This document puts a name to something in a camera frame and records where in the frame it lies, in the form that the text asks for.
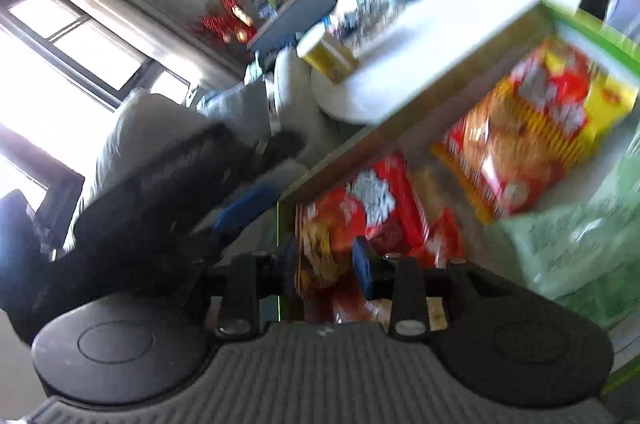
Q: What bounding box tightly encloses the grey sofa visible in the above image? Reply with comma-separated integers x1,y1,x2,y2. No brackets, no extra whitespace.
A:
64,48,326,255

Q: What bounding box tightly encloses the red flower decoration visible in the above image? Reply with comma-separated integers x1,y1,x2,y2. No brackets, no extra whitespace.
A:
189,0,257,45

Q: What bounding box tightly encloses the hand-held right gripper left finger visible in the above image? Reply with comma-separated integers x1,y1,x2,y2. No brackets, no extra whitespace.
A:
207,235,302,339

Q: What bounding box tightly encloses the green snack packet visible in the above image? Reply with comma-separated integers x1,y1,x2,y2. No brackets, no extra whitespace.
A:
499,151,640,332

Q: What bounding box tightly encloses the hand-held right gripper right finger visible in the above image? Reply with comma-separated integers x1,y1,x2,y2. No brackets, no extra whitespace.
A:
352,237,506,339

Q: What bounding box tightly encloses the red and yellow chip bag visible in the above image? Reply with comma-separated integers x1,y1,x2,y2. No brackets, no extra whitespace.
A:
431,40,640,225

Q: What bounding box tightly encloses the small red snack packet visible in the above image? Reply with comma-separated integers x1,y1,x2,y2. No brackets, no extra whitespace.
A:
295,153,433,320

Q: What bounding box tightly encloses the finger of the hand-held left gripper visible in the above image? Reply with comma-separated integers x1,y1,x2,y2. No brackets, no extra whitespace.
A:
255,130,307,168
214,183,282,239

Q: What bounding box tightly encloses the white round table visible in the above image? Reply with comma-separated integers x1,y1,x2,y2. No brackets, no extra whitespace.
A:
311,0,587,125

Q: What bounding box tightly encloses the black framed window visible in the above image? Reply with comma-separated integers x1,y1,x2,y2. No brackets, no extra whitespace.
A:
0,0,193,205

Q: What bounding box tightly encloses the yellow canister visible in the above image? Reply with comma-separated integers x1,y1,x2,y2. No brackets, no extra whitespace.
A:
296,25,360,85

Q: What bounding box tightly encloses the green cardboard box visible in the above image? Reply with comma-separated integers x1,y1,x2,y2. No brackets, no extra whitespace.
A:
274,0,640,397

